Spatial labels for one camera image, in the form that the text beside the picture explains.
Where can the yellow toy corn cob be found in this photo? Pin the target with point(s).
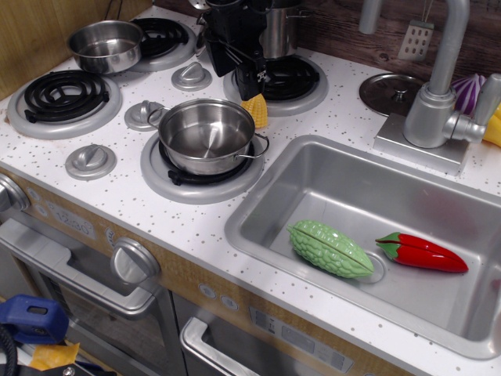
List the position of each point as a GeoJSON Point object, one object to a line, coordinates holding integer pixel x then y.
{"type": "Point", "coordinates": [257, 108]}

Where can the red toy chili pepper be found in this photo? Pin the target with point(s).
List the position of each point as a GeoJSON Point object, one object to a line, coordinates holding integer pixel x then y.
{"type": "Point", "coordinates": [409, 250]}

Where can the small steel bowl pot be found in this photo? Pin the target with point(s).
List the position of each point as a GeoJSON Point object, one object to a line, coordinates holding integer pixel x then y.
{"type": "Point", "coordinates": [106, 47]}

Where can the grey dishwasher door handle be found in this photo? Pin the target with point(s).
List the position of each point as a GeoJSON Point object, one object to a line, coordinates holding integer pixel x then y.
{"type": "Point", "coordinates": [191, 338]}

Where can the steel slotted ladle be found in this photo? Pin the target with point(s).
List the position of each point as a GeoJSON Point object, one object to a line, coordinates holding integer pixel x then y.
{"type": "Point", "coordinates": [199, 4]}

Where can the silver oven dial left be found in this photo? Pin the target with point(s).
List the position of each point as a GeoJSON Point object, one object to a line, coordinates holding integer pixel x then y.
{"type": "Point", "coordinates": [12, 196]}

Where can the yellow tape piece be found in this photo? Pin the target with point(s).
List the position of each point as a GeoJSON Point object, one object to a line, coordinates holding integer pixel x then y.
{"type": "Point", "coordinates": [46, 357]}

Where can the steel pot lid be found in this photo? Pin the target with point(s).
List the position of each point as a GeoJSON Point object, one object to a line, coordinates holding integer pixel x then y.
{"type": "Point", "coordinates": [389, 93]}

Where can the front right black burner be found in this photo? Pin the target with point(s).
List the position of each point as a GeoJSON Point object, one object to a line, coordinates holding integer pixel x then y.
{"type": "Point", "coordinates": [174, 184]}

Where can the blue clamp tool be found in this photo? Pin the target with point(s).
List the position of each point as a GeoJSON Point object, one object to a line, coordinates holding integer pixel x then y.
{"type": "Point", "coordinates": [34, 320]}

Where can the grey toy sink basin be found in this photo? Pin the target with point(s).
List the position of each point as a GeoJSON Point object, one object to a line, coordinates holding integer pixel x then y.
{"type": "Point", "coordinates": [368, 197]}

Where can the green toy bitter gourd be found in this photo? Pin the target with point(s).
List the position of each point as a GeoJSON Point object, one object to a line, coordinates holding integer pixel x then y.
{"type": "Point", "coordinates": [329, 249]}

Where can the front left black burner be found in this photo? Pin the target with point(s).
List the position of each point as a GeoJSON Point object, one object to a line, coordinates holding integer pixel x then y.
{"type": "Point", "coordinates": [64, 104]}

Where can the grey stove knob upper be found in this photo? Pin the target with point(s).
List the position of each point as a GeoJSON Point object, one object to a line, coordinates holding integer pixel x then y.
{"type": "Point", "coordinates": [193, 77]}

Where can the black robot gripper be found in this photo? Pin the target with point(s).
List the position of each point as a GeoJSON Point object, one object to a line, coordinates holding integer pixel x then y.
{"type": "Point", "coordinates": [232, 39]}

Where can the purple toy onion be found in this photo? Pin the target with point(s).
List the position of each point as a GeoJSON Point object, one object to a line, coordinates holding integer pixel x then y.
{"type": "Point", "coordinates": [467, 91]}

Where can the grey stove knob lower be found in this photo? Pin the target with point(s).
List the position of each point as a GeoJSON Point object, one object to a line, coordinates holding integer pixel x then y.
{"type": "Point", "coordinates": [90, 162]}

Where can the grey stove knob middle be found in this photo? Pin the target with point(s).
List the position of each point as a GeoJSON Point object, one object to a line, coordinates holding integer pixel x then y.
{"type": "Point", "coordinates": [144, 116]}

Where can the yellow toy vegetable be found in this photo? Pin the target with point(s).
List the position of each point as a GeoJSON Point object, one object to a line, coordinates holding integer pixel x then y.
{"type": "Point", "coordinates": [493, 131]}

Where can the steel pan with handles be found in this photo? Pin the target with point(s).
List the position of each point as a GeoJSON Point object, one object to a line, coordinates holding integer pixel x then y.
{"type": "Point", "coordinates": [208, 136]}

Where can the tall steel stock pot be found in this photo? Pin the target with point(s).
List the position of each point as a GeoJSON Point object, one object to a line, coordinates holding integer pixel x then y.
{"type": "Point", "coordinates": [280, 37]}

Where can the back right black burner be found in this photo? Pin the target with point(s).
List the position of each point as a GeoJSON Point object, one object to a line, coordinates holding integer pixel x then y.
{"type": "Point", "coordinates": [294, 85]}

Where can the grey stove knob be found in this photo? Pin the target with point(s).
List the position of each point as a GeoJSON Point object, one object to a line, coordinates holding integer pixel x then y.
{"type": "Point", "coordinates": [144, 116]}
{"type": "Point", "coordinates": [90, 162]}
{"type": "Point", "coordinates": [193, 77]}

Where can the grey toy faucet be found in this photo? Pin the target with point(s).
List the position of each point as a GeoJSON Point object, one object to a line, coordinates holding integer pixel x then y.
{"type": "Point", "coordinates": [434, 134]}

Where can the silver oven dial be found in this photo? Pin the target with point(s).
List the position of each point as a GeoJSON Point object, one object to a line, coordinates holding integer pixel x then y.
{"type": "Point", "coordinates": [12, 196]}
{"type": "Point", "coordinates": [132, 263]}

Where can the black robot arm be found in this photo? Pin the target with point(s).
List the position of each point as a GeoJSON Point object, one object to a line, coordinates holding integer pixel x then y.
{"type": "Point", "coordinates": [261, 7]}

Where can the grey oven door handle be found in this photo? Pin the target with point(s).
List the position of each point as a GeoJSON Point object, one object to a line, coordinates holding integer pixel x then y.
{"type": "Point", "coordinates": [53, 260]}

